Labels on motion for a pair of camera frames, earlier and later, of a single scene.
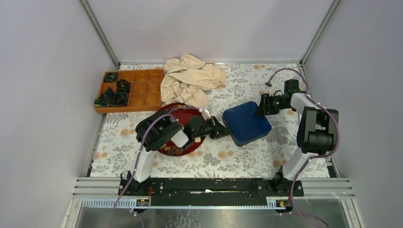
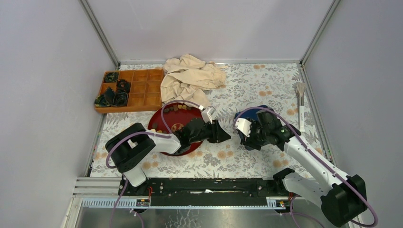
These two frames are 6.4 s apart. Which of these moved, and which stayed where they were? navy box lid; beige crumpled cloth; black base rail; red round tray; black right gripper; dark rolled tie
Moved: black right gripper; navy box lid
Stayed: black base rail; beige crumpled cloth; dark rolled tie; red round tray
